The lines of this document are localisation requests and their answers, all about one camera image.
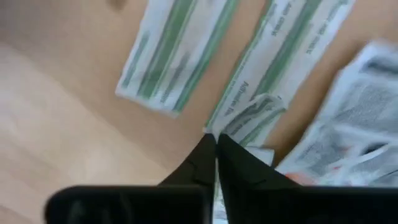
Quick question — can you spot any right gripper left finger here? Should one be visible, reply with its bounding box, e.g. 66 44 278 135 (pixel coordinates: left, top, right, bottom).
45 133 218 224

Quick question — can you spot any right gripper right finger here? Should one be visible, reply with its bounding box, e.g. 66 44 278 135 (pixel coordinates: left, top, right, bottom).
217 133 398 224

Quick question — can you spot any white adhesive bandage strip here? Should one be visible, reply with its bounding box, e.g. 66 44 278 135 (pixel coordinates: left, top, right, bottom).
114 0 241 118
214 93 287 166
203 0 357 138

